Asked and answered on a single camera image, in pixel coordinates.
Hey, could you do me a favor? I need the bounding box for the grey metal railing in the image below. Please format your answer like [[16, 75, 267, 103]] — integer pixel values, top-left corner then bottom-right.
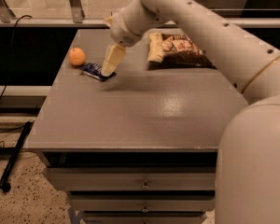
[[0, 0, 280, 28]]

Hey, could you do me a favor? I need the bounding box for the blue rxbar blueberry wrapper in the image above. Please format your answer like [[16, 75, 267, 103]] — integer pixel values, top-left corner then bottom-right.
[[80, 63, 116, 82]]

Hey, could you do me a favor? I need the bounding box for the middle grey drawer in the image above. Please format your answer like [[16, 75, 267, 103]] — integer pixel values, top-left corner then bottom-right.
[[67, 191, 215, 212]]

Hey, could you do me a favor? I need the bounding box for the top grey drawer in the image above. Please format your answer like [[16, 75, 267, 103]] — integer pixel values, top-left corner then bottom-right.
[[43, 168, 215, 191]]

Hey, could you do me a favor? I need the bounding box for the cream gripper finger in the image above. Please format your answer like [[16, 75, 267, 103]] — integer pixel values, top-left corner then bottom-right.
[[101, 44, 126, 77]]

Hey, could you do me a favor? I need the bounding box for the orange fruit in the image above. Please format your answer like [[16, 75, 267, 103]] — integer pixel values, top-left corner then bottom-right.
[[68, 48, 86, 66]]

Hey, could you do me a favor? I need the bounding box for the grey drawer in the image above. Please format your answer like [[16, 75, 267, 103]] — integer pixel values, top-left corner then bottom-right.
[[82, 213, 206, 224], [67, 191, 215, 212], [43, 168, 215, 191]]

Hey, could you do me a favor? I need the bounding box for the grey drawer cabinet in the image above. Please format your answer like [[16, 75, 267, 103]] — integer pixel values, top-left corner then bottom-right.
[[23, 27, 250, 224]]

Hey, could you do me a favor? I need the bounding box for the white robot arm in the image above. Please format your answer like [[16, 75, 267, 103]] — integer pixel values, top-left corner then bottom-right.
[[105, 0, 280, 224]]

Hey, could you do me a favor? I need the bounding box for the black rod on floor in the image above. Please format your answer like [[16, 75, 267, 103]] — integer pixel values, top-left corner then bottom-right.
[[0, 121, 33, 193]]

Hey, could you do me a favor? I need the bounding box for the black cable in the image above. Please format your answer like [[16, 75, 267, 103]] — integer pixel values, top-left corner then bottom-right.
[[0, 14, 35, 133]]

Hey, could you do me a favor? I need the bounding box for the bottom grey drawer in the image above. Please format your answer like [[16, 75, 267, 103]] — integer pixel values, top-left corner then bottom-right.
[[82, 213, 206, 224]]

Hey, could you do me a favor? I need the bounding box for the brown chips bag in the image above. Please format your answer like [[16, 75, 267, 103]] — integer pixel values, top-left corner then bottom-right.
[[147, 33, 215, 69]]

